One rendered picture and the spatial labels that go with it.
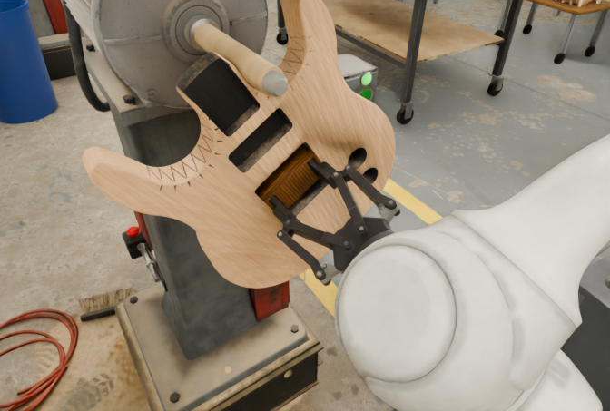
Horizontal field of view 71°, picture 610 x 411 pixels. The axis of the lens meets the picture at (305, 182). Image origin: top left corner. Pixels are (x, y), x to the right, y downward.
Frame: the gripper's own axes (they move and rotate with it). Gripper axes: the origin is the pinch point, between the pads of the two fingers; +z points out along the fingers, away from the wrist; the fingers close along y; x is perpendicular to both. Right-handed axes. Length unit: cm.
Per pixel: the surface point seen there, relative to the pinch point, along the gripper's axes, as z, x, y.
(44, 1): 360, -40, -24
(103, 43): 19.4, 24.9, -5.7
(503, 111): 110, -214, 159
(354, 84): 16.6, -8.7, 22.3
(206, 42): 10.6, 20.0, 3.9
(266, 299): 32, -61, -26
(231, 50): 4.3, 20.3, 4.6
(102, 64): 48, 13, -10
